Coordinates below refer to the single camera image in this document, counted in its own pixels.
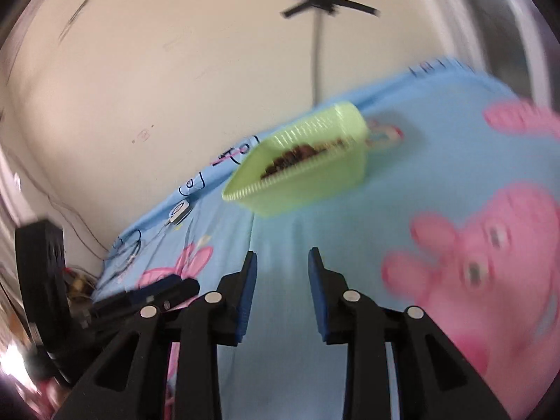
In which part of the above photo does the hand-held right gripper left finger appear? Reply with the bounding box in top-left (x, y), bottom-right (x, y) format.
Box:
top-left (52, 250), bottom-right (258, 420)

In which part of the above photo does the light green plastic basket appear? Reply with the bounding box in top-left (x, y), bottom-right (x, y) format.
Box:
top-left (221, 100), bottom-right (370, 219)

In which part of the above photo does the blue cartoon pig bed sheet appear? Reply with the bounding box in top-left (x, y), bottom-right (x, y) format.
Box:
top-left (94, 55), bottom-right (560, 420)

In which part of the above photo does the thin wall cable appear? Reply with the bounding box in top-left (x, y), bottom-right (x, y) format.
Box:
top-left (9, 149), bottom-right (110, 259)

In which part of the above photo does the small white device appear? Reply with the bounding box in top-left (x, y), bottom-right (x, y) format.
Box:
top-left (167, 200), bottom-right (193, 228)

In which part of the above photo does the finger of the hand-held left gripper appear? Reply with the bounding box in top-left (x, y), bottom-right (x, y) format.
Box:
top-left (125, 273), bottom-right (202, 311)

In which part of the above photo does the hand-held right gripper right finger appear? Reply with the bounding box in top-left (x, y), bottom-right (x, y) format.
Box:
top-left (307, 247), bottom-right (512, 420)

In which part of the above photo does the dark brown bead string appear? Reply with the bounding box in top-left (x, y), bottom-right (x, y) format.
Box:
top-left (258, 138), bottom-right (348, 180)

